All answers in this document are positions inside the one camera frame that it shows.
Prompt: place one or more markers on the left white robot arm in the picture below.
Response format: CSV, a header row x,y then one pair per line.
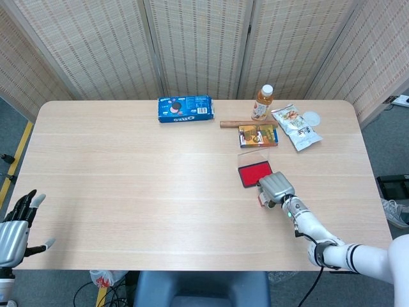
x,y
4,284

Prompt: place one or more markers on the red ink pad clear lid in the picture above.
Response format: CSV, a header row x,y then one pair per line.
x,y
252,174

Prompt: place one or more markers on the pale green snack bag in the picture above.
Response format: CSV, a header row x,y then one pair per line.
x,y
297,128

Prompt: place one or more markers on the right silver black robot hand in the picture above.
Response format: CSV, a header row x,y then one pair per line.
x,y
276,185

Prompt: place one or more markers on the white power strip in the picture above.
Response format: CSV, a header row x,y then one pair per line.
x,y
399,100

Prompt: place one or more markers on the round clear plastic lid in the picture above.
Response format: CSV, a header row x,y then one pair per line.
x,y
313,119

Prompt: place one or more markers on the white red plastic bag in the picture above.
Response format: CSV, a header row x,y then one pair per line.
x,y
103,277

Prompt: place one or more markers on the blue yellow printed carton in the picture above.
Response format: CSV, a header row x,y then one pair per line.
x,y
259,136

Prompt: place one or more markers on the blue grey chair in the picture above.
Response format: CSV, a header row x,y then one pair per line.
x,y
201,288

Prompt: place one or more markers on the brown wooden stick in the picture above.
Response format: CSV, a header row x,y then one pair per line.
x,y
233,124

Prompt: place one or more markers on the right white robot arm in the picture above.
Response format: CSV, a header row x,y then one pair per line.
x,y
338,252

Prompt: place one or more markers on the woven folding screen panel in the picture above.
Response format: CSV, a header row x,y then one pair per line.
x,y
198,48
377,64
19,70
96,48
300,48

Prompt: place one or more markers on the black floor box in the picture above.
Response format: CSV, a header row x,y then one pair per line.
x,y
394,187

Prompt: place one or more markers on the orange tea bottle white cap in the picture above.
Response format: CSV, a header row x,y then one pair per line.
x,y
262,105

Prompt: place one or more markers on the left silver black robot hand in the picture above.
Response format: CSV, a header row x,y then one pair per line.
x,y
12,233

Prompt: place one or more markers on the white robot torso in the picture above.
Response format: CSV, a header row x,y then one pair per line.
x,y
402,272

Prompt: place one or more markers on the blue Oreo cookie box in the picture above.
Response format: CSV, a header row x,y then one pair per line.
x,y
185,110

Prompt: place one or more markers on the grey sneaker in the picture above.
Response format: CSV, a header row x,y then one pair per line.
x,y
396,212

